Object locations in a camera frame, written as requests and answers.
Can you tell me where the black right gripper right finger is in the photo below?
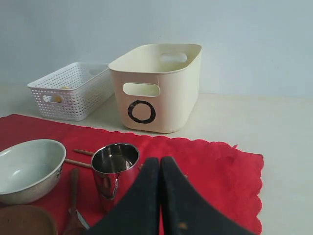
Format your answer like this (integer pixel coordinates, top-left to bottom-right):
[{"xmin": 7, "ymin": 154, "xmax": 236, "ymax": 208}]
[{"xmin": 159, "ymin": 156, "xmax": 252, "ymax": 235}]

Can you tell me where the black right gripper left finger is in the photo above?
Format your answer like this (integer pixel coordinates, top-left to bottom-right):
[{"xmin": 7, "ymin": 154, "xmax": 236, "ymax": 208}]
[{"xmin": 84, "ymin": 157, "xmax": 159, "ymax": 235}]

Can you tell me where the yellow lemon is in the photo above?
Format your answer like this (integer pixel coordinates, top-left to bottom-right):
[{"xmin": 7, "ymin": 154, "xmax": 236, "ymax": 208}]
[{"xmin": 51, "ymin": 86, "xmax": 70, "ymax": 103}]

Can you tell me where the red scalloped table cloth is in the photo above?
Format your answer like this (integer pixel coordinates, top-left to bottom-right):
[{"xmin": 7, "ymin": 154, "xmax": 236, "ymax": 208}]
[{"xmin": 0, "ymin": 114, "xmax": 264, "ymax": 235}]

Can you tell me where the stainless steel cup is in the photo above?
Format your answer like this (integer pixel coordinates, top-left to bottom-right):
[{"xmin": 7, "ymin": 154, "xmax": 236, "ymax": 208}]
[{"xmin": 91, "ymin": 142, "xmax": 140, "ymax": 212}]

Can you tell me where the silver table knife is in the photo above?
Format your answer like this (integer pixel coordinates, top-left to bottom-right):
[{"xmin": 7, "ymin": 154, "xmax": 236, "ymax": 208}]
[{"xmin": 76, "ymin": 210, "xmax": 90, "ymax": 230}]

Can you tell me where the dark wooden spoon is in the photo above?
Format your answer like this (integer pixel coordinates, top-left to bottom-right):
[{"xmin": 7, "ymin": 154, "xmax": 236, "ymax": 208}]
[{"xmin": 63, "ymin": 168, "xmax": 86, "ymax": 235}]

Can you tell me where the lower wooden chopstick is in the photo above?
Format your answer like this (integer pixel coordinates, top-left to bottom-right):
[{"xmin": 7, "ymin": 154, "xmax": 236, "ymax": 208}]
[{"xmin": 64, "ymin": 159, "xmax": 91, "ymax": 168}]

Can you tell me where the wooden chopstick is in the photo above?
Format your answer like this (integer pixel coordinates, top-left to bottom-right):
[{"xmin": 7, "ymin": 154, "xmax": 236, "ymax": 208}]
[
  {"xmin": 73, "ymin": 149, "xmax": 94, "ymax": 156},
  {"xmin": 64, "ymin": 159, "xmax": 91, "ymax": 168}
]

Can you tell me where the upper wooden chopstick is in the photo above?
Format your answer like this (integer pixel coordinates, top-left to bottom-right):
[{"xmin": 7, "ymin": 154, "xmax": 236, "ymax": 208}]
[{"xmin": 73, "ymin": 149, "xmax": 94, "ymax": 156}]

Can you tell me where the brown wooden plate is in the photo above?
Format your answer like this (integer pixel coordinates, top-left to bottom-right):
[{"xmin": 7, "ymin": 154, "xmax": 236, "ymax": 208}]
[{"xmin": 0, "ymin": 205, "xmax": 58, "ymax": 235}]

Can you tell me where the white ceramic bowl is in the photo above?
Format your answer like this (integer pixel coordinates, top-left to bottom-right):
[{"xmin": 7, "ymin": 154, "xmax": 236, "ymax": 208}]
[{"xmin": 0, "ymin": 139, "xmax": 67, "ymax": 205}]

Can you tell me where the cream plastic bin with circle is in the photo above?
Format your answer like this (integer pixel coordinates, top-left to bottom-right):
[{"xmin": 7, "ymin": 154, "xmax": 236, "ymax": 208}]
[{"xmin": 108, "ymin": 44, "xmax": 202, "ymax": 133}]

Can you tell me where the white perforated plastic basket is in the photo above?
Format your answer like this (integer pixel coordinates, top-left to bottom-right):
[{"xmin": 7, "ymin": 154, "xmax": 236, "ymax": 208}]
[{"xmin": 27, "ymin": 62, "xmax": 114, "ymax": 121}]

